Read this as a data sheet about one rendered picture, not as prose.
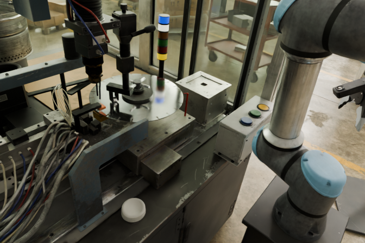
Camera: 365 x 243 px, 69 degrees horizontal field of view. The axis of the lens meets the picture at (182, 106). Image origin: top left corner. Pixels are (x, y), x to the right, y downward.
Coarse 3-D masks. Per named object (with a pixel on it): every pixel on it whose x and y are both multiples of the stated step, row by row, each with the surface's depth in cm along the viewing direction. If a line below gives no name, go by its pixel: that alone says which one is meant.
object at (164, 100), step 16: (112, 80) 103; (144, 80) 105; (160, 80) 106; (96, 96) 92; (160, 96) 96; (176, 96) 97; (112, 112) 85; (128, 112) 86; (144, 112) 87; (160, 112) 88
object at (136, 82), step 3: (144, 78) 97; (129, 81) 94; (132, 81) 94; (135, 81) 93; (138, 81) 93; (141, 81) 93; (135, 84) 92; (138, 84) 92; (141, 84) 92; (144, 84) 92; (135, 87) 93; (138, 87) 93; (147, 87) 92
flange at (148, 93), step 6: (138, 90) 94; (144, 90) 97; (150, 90) 97; (126, 96) 92; (132, 96) 93; (138, 96) 93; (144, 96) 93; (150, 96) 94; (132, 102) 91; (138, 102) 91
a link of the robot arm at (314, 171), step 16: (304, 160) 71; (320, 160) 71; (336, 160) 72; (288, 176) 74; (304, 176) 70; (320, 176) 67; (336, 176) 68; (288, 192) 78; (304, 192) 71; (320, 192) 68; (336, 192) 68; (304, 208) 73; (320, 208) 71
